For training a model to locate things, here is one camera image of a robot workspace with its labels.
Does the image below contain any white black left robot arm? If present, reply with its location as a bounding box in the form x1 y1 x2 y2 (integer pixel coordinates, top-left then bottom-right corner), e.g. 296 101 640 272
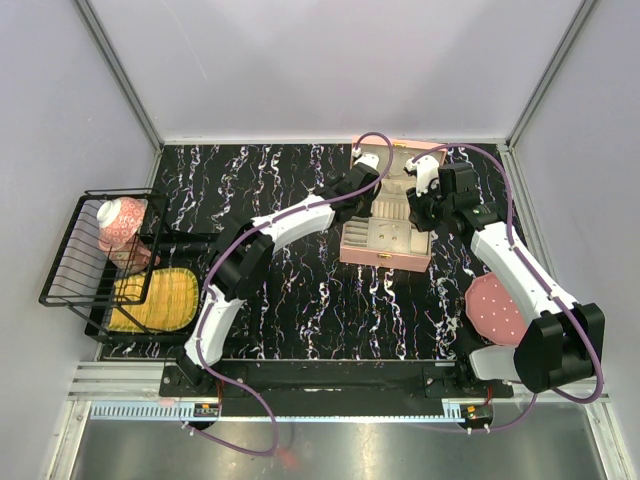
176 155 390 396

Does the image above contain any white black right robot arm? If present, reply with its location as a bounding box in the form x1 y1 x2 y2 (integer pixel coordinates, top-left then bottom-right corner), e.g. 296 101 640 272
404 155 605 402

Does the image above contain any pink jewelry box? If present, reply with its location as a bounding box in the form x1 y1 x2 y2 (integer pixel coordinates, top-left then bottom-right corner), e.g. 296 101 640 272
340 137 446 273

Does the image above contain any pink polka dot plate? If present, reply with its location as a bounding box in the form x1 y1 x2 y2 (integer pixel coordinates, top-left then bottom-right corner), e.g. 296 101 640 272
465 273 527 346

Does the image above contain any yellow woven mat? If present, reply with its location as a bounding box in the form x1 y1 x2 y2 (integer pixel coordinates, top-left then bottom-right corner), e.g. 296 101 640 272
108 267 199 333

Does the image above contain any pink patterned ceramic bowl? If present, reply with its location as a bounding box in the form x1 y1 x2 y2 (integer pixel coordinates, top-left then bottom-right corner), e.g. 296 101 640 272
96 196 146 250

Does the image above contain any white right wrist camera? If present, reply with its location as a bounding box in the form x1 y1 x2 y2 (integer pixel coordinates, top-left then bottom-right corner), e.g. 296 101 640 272
404 155 440 197

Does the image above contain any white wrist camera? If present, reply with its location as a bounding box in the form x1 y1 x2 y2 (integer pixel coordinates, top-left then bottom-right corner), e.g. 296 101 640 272
353 153 381 175
404 155 440 197

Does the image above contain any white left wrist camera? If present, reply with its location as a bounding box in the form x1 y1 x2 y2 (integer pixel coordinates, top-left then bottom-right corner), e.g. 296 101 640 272
353 153 381 175

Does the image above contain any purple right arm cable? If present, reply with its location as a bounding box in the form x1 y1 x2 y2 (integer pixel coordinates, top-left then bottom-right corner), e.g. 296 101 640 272
407 142 605 433

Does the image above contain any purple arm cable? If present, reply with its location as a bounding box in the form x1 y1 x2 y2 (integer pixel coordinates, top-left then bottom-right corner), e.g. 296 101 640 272
194 131 394 455
407 142 605 433

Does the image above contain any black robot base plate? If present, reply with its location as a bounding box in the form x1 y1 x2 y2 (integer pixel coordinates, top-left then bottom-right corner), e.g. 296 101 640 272
159 359 513 419

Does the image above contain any black wire dish rack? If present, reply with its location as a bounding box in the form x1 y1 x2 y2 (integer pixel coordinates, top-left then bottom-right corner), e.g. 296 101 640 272
38 188 169 343

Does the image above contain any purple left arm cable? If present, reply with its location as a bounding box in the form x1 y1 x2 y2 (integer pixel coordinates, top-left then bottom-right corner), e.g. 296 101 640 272
194 131 394 455

